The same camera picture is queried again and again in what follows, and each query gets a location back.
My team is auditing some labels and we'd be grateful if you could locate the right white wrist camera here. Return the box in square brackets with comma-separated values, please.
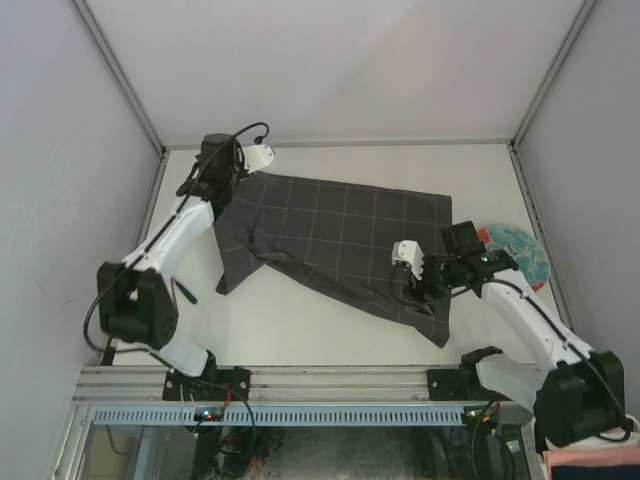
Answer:
[391, 240, 424, 280]

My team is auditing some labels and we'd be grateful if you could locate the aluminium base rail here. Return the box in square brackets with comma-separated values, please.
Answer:
[73, 365, 473, 406]

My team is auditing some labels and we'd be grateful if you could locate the red and teal plate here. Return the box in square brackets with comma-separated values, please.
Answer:
[477, 224, 551, 292]

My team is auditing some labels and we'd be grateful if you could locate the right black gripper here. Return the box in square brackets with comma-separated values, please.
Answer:
[402, 254, 460, 316]

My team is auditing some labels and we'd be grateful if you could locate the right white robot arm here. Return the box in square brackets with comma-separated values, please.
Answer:
[392, 221, 633, 448]

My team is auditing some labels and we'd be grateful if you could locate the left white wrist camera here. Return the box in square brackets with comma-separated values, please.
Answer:
[242, 144, 275, 174]

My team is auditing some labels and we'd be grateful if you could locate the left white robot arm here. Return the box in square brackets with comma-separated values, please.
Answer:
[94, 134, 248, 400]

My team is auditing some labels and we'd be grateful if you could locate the white laundry basket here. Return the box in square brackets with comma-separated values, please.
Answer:
[521, 415, 639, 479]

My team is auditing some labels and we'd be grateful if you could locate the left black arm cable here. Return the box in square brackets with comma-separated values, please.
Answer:
[82, 122, 271, 354]

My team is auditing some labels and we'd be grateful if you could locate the blue slotted cable duct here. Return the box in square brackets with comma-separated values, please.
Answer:
[93, 404, 465, 427]

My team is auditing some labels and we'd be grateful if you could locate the dark grey checked cloth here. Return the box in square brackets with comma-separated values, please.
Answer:
[214, 173, 453, 347]

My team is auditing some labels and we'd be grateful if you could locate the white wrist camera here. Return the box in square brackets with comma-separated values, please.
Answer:
[391, 240, 424, 280]
[242, 144, 275, 174]

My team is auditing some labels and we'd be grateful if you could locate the gold fork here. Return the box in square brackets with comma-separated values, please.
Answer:
[170, 276, 179, 314]

